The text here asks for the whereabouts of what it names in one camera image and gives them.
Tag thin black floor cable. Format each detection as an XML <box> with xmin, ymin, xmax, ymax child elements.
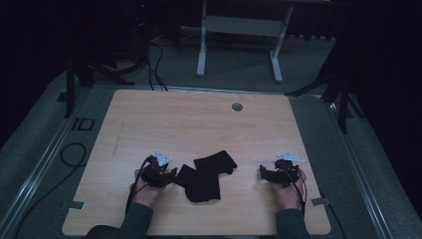
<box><xmin>318</xmin><ymin>191</ymin><xmax>348</xmax><ymax>239</ymax></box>

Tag black tripod stand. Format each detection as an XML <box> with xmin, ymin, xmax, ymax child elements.
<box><xmin>286</xmin><ymin>56</ymin><xmax>366</xmax><ymax>134</ymax></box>
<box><xmin>63</xmin><ymin>49</ymin><xmax>135</xmax><ymax>120</ymax></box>

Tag person's right hand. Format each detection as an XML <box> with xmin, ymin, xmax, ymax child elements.
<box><xmin>270</xmin><ymin>167</ymin><xmax>309</xmax><ymax>211</ymax></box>

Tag hand-held gripper cable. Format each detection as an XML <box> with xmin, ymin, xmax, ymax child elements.
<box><xmin>124</xmin><ymin>156</ymin><xmax>152</xmax><ymax>214</ymax></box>
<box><xmin>284</xmin><ymin>164</ymin><xmax>309</xmax><ymax>217</ymax></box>

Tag grey tape piece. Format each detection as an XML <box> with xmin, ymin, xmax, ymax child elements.
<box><xmin>311</xmin><ymin>196</ymin><xmax>331</xmax><ymax>207</ymax></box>
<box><xmin>68</xmin><ymin>200</ymin><xmax>87</xmax><ymax>211</ymax></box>

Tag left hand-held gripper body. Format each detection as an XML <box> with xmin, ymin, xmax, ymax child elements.
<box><xmin>140</xmin><ymin>148</ymin><xmax>174</xmax><ymax>189</ymax></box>

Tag metal floor rail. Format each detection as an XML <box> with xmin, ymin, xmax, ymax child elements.
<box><xmin>326</xmin><ymin>99</ymin><xmax>396</xmax><ymax>239</ymax></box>
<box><xmin>0</xmin><ymin>87</ymin><xmax>98</xmax><ymax>239</ymax></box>

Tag right hand-held gripper cable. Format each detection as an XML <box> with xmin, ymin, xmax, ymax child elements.
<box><xmin>284</xmin><ymin>164</ymin><xmax>309</xmax><ymax>217</ymax></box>

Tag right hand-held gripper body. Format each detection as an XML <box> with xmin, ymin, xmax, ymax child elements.
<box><xmin>268</xmin><ymin>151</ymin><xmax>307</xmax><ymax>188</ymax></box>

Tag black cloth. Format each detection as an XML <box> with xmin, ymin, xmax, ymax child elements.
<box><xmin>174</xmin><ymin>149</ymin><xmax>239</xmax><ymax>204</ymax></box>

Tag person's left hand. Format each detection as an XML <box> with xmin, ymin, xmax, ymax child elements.
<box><xmin>129</xmin><ymin>168</ymin><xmax>164</xmax><ymax>209</ymax></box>

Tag black cables bundle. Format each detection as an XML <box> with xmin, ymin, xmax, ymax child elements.
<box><xmin>144</xmin><ymin>41</ymin><xmax>169</xmax><ymax>92</ymax></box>

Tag black floor tape marks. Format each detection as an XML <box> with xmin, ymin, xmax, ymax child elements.
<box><xmin>71</xmin><ymin>117</ymin><xmax>97</xmax><ymax>131</ymax></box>

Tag left hand-held gripper cable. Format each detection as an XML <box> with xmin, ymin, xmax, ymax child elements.
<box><xmin>124</xmin><ymin>156</ymin><xmax>152</xmax><ymax>214</ymax></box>

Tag white metal table frame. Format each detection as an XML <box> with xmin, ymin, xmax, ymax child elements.
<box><xmin>195</xmin><ymin>0</ymin><xmax>296</xmax><ymax>84</ymax></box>

